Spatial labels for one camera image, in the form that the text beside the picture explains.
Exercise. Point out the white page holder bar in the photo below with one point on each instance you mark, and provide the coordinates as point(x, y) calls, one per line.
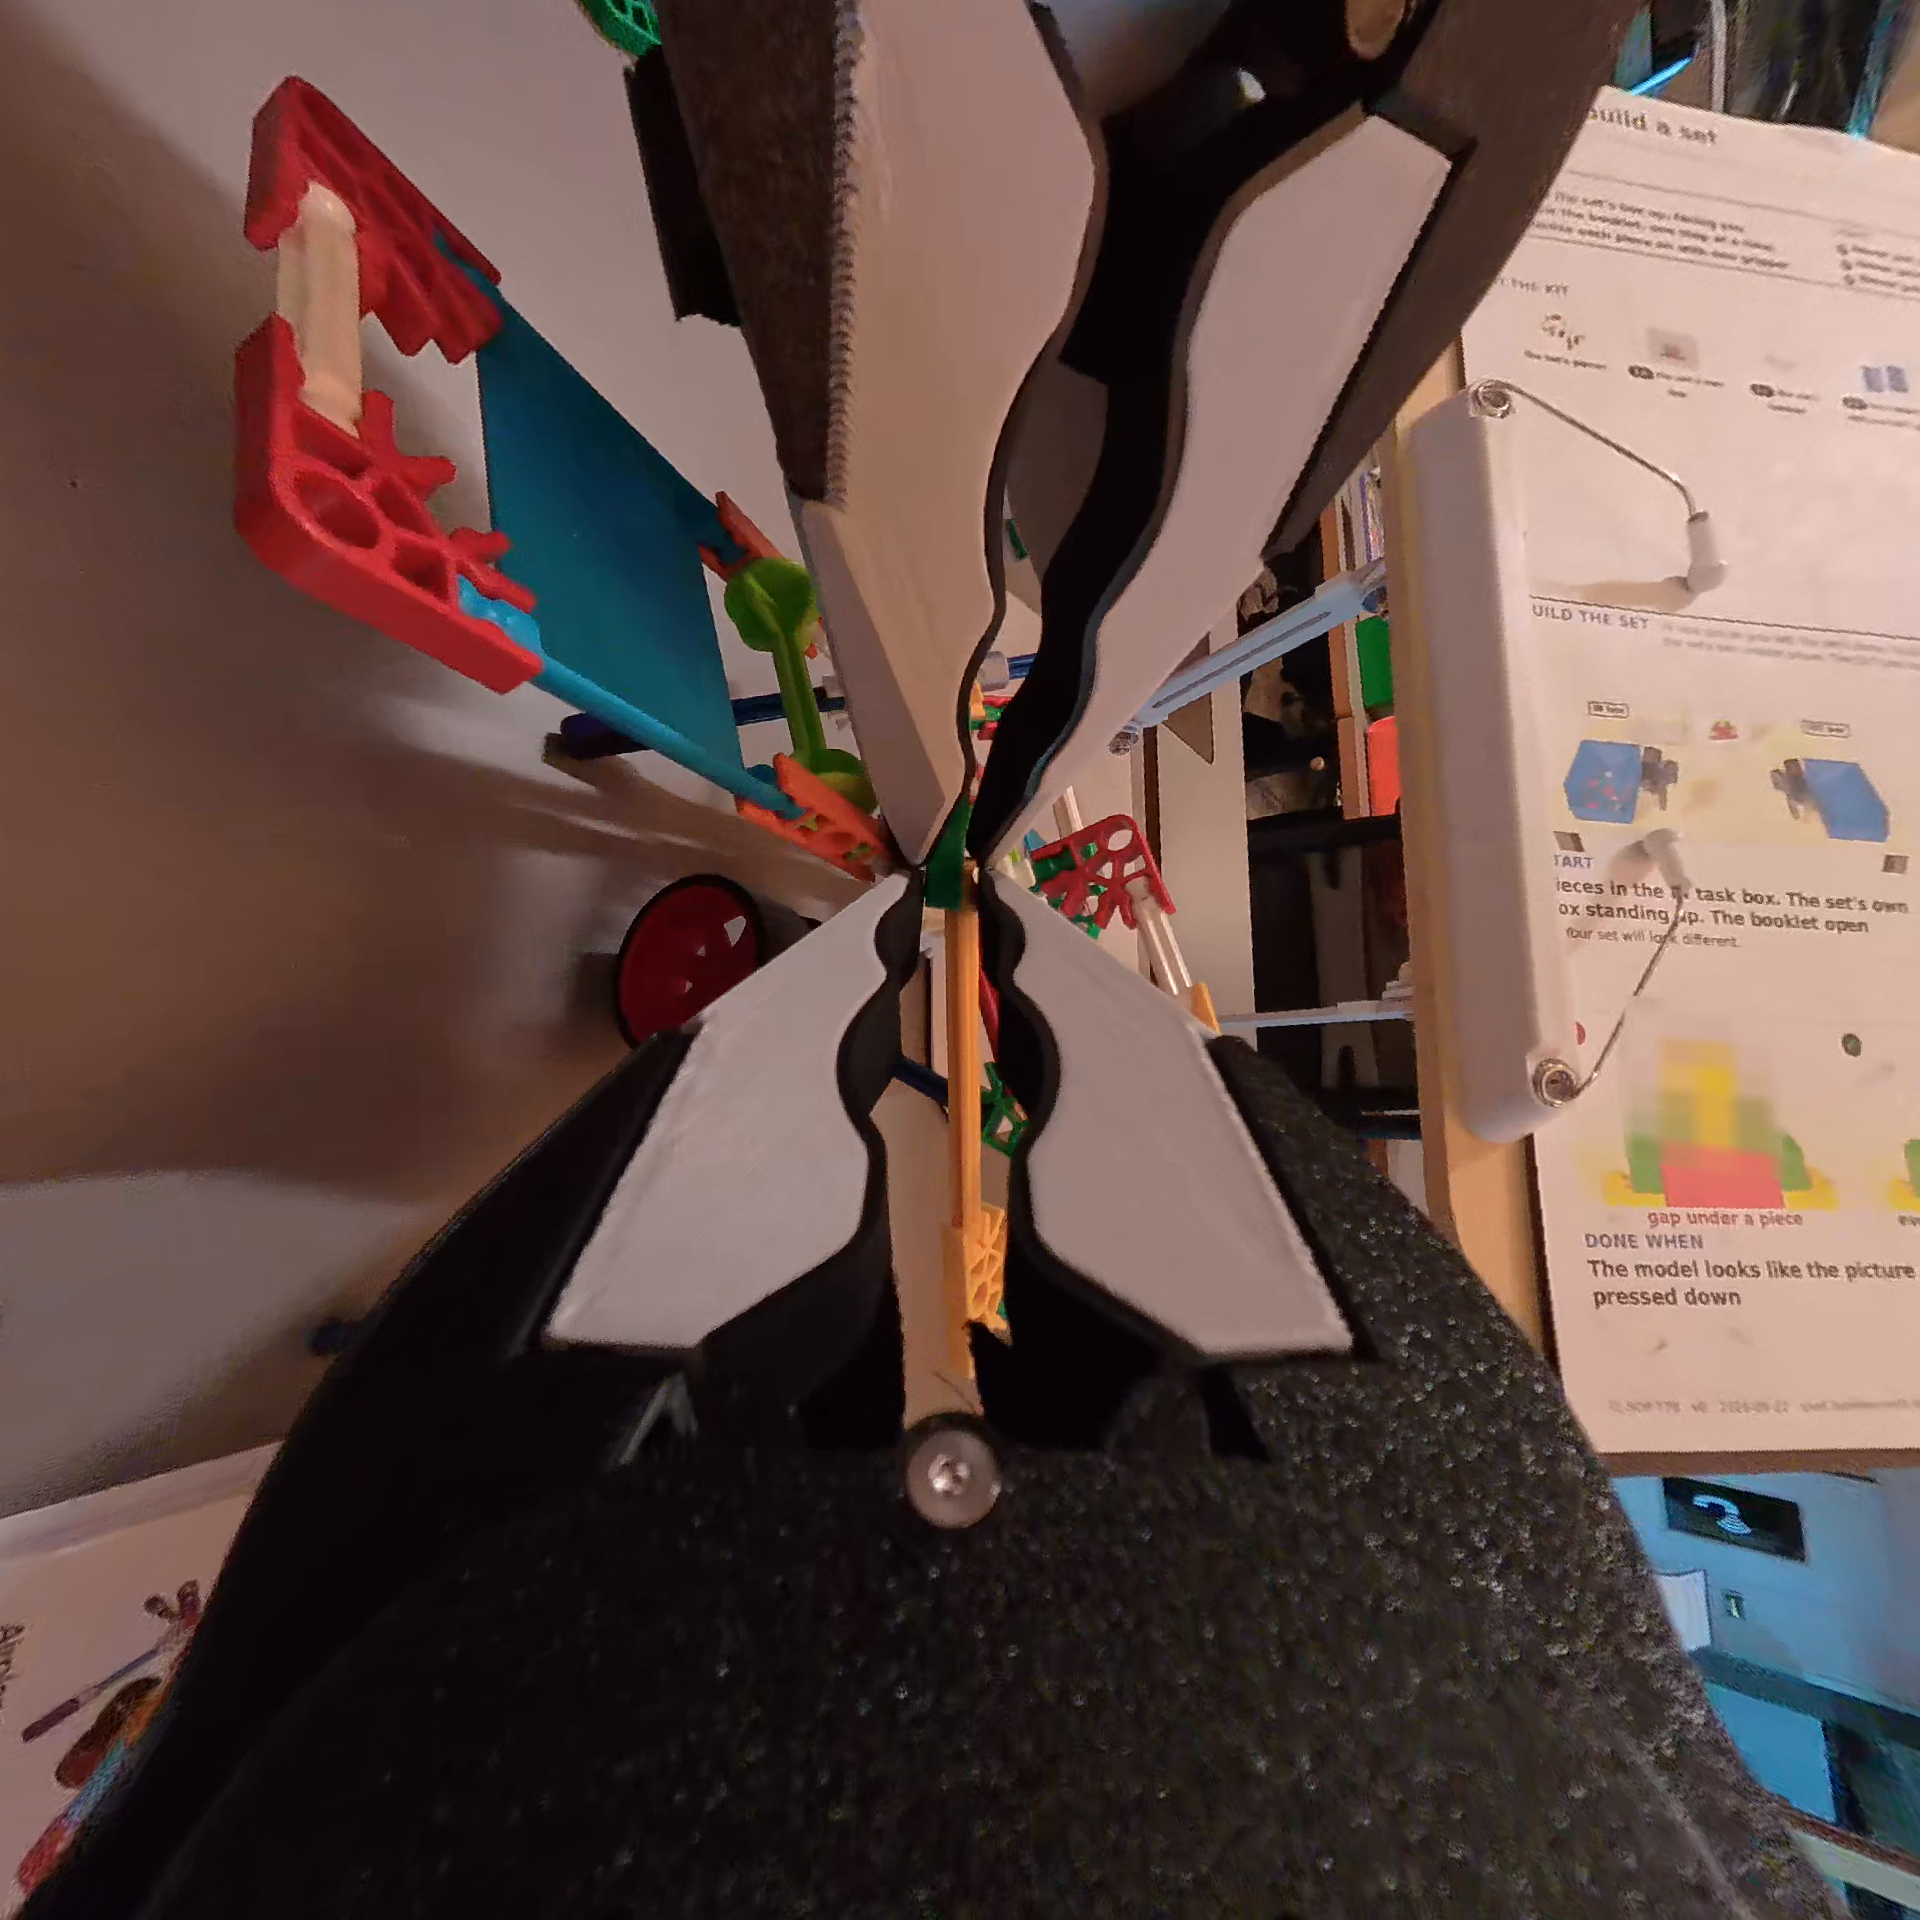
point(1479, 750)

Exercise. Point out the green fan connector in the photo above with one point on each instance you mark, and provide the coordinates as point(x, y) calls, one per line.
point(622, 23)

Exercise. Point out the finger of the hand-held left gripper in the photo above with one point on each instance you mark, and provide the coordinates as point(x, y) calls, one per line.
point(944, 375)
point(1290, 375)

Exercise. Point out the yellow rod with connector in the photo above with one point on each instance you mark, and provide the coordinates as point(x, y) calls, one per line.
point(968, 1051)

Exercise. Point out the colourful construction toy model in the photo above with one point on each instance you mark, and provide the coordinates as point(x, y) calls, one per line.
point(600, 524)

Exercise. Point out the white instruction booklet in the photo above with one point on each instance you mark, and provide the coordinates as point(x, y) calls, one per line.
point(91, 1651)

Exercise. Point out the wooden stand board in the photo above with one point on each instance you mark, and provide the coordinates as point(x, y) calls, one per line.
point(1479, 1275)

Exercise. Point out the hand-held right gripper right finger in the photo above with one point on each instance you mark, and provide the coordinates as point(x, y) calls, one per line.
point(1154, 1170)

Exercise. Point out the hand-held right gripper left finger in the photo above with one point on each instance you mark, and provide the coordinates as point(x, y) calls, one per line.
point(721, 1170)

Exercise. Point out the white instruction sheet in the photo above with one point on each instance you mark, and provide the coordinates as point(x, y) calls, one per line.
point(1725, 450)

